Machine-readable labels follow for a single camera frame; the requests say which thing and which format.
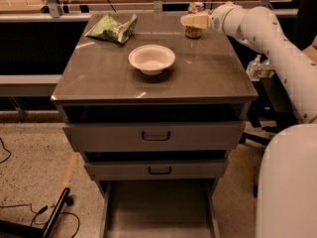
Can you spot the clear sanitizer bottle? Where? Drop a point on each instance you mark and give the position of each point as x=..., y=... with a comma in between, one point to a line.
x=267, y=69
x=254, y=68

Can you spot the left clear sanitizer bottle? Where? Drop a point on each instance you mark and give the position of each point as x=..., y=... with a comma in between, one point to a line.
x=254, y=68

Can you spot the orange soda can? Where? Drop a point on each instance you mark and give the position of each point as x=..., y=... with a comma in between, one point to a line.
x=191, y=32

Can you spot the black office chair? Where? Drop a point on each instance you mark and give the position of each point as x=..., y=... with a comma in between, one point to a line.
x=272, y=111

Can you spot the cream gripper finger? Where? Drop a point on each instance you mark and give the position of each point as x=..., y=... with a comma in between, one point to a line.
x=199, y=20

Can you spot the right clear sanitizer bottle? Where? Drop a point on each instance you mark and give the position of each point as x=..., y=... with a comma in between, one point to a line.
x=267, y=69

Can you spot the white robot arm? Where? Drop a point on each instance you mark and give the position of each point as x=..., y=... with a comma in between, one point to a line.
x=287, y=190

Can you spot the green chip bag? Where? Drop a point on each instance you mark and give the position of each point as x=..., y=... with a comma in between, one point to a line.
x=108, y=29

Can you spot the white bowl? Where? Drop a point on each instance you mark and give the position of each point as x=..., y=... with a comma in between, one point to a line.
x=151, y=59

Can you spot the grey drawer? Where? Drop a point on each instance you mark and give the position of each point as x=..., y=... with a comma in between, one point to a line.
x=141, y=170
x=154, y=137

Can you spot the middle grey drawer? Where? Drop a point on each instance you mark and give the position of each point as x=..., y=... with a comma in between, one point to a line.
x=141, y=170

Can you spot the top grey drawer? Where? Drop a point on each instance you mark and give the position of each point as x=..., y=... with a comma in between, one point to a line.
x=154, y=137

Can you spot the bottom open drawer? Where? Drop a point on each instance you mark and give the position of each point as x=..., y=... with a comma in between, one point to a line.
x=171, y=208

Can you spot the grey drawer cabinet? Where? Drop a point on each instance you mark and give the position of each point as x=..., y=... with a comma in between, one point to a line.
x=206, y=83

